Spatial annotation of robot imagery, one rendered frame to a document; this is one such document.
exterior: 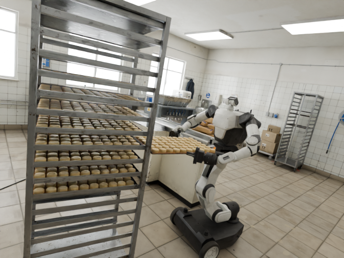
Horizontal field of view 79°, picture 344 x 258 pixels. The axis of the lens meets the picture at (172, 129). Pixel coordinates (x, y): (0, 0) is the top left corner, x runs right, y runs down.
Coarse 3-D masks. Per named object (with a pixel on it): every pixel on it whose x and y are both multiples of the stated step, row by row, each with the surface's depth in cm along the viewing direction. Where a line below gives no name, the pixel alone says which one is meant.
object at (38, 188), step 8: (40, 184) 118; (48, 184) 119; (56, 184) 124; (64, 184) 123; (72, 184) 124; (80, 184) 127; (88, 184) 130; (96, 184) 128; (104, 184) 130; (112, 184) 131; (120, 184) 134; (128, 184) 137; (40, 192) 111; (48, 192) 113
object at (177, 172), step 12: (168, 132) 289; (168, 156) 289; (180, 156) 272; (168, 168) 289; (180, 168) 272; (192, 168) 257; (168, 180) 289; (180, 180) 272; (192, 180) 257; (180, 192) 273; (192, 192) 257; (192, 204) 265
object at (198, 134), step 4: (140, 112) 391; (156, 120) 356; (160, 120) 348; (164, 120) 340; (168, 124) 333; (172, 124) 327; (176, 124) 320; (188, 128) 303; (188, 132) 302; (192, 132) 296; (196, 132) 291; (200, 136) 286; (204, 136) 281; (208, 136) 275; (208, 140) 276; (212, 140) 271
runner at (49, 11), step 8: (40, 8) 89; (48, 8) 90; (56, 16) 93; (64, 16) 94; (72, 16) 95; (80, 16) 97; (80, 24) 100; (88, 24) 99; (96, 24) 101; (104, 24) 103; (112, 32) 106; (120, 32) 107; (128, 32) 109; (144, 40) 114; (152, 40) 116; (160, 40) 118
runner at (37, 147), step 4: (36, 144) 102; (40, 144) 103; (44, 144) 103; (48, 144) 104; (52, 144) 105; (56, 144) 106; (60, 144) 107; (36, 148) 102; (40, 148) 103; (44, 148) 104; (48, 148) 105; (52, 148) 106; (56, 148) 106; (60, 148) 107; (64, 148) 108; (68, 148) 109; (72, 148) 110; (76, 148) 111; (80, 148) 112; (84, 148) 113; (88, 148) 114; (92, 148) 115; (96, 148) 116; (100, 148) 118; (104, 148) 119; (108, 148) 120; (112, 148) 121; (116, 148) 122; (120, 148) 123; (124, 148) 125; (128, 148) 126; (132, 148) 127; (136, 148) 129; (140, 148) 130; (144, 148) 131
